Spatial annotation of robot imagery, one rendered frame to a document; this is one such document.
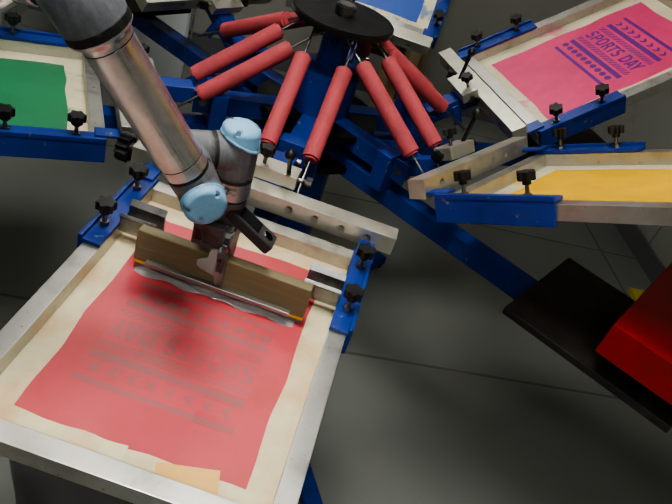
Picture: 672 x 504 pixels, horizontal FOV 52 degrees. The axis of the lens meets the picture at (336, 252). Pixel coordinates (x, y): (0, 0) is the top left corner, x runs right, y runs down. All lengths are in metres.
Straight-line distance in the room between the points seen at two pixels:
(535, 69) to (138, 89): 1.85
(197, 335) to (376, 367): 1.54
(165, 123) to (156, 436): 0.53
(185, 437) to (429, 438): 1.59
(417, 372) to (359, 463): 0.56
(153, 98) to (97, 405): 0.54
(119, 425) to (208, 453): 0.16
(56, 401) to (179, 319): 0.30
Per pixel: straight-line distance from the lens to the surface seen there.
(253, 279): 1.43
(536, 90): 2.54
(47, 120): 1.99
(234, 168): 1.28
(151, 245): 1.47
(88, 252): 1.49
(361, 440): 2.58
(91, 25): 0.96
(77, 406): 1.26
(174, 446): 1.22
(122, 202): 1.63
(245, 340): 1.41
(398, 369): 2.88
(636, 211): 1.48
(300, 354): 1.41
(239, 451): 1.24
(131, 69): 1.00
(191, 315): 1.43
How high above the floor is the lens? 1.94
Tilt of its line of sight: 36 degrees down
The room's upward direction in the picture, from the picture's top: 19 degrees clockwise
